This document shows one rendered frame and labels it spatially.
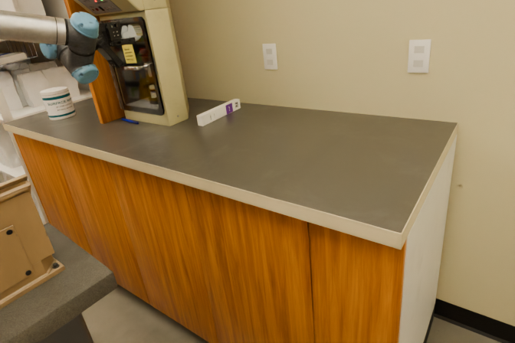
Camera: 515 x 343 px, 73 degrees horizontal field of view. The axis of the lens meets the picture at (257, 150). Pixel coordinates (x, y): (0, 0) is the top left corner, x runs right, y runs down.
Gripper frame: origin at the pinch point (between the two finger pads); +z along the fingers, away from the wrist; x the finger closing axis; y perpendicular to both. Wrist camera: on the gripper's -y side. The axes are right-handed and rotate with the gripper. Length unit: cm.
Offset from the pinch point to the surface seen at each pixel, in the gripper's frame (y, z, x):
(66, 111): -33, -7, 64
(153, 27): 3.5, 5.1, -4.5
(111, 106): -30.0, 0.0, 32.6
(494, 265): -95, 46, -126
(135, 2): 12.8, -0.9, -4.5
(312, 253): -53, -24, -86
